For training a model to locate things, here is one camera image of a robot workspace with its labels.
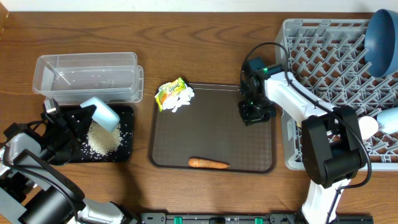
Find light blue rice bowl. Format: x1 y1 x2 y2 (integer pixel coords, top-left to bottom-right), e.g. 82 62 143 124
80 96 120 133

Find white tissue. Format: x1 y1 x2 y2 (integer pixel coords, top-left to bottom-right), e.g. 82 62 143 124
162 87 195 113

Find orange carrot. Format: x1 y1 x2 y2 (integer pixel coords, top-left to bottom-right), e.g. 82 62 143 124
188 158 230 169

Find yellow green snack wrapper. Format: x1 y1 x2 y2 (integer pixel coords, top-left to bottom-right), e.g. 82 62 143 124
155 77 187 112

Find pink cup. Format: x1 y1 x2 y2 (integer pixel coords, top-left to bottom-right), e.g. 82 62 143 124
358 116 379 140

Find light blue cup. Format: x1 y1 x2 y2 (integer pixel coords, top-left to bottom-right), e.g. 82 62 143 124
377 107 398 134

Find dark blue plate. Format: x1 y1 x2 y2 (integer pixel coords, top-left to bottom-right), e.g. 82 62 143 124
364 9 397 78

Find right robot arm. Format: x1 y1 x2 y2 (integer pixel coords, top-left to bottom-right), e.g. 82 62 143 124
238 62 370 223

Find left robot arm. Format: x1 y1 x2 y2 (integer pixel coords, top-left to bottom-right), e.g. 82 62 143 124
1 106 142 223

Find grey dishwasher rack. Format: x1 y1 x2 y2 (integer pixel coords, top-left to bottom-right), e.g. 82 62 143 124
275 19 397 171

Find black plastic tray bin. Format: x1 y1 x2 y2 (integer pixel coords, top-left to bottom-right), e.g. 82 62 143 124
50 106 134 166

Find white rice pile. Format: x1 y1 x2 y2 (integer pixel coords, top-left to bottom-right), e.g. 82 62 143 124
81 121 132 159

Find brown serving tray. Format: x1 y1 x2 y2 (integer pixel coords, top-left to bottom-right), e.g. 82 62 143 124
148 83 277 174

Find clear plastic bin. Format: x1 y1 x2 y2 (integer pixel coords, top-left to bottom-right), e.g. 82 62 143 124
32 52 144 105

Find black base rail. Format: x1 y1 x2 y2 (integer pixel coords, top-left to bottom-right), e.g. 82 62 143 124
139 212 374 224

